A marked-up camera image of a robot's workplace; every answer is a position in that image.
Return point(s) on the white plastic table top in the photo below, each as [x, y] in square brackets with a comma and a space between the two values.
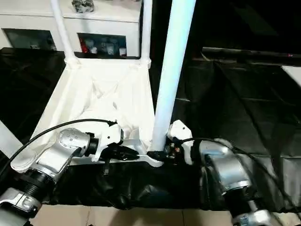
[103, 94]

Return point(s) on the white plastic table leg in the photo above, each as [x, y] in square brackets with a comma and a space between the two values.
[63, 30]
[146, 28]
[171, 61]
[8, 139]

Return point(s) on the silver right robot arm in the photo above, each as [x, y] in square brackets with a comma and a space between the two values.
[230, 174]

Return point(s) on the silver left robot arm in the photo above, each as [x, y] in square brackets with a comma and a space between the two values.
[51, 157]

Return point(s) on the black work mat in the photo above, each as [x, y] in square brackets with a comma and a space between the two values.
[244, 108]

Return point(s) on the dark low shelf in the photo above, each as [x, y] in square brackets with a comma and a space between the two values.
[254, 54]

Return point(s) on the white cabinet with glass doors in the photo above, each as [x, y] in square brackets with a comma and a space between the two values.
[70, 23]

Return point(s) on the white flat panel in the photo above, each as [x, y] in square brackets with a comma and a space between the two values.
[292, 75]

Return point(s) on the shiny ornament on cabinet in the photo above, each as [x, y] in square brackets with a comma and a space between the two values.
[83, 5]

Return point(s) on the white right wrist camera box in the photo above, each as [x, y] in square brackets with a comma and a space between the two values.
[181, 134]

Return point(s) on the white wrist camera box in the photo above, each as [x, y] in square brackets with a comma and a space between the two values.
[109, 137]
[181, 134]

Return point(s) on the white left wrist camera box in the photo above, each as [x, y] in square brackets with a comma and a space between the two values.
[109, 137]

